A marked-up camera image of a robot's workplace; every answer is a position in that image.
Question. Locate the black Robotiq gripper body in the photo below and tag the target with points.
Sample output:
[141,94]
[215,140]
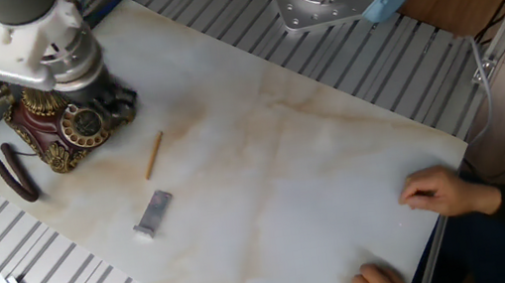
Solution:
[106,88]

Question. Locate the small grey metal stand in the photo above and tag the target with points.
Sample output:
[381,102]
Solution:
[155,211]

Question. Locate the antique red brass rotary phone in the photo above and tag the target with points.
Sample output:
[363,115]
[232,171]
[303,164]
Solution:
[84,124]

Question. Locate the person's right hand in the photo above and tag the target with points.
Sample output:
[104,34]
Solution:
[445,190]

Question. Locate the white marble pattern board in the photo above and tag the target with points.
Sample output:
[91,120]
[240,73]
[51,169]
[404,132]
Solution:
[260,160]

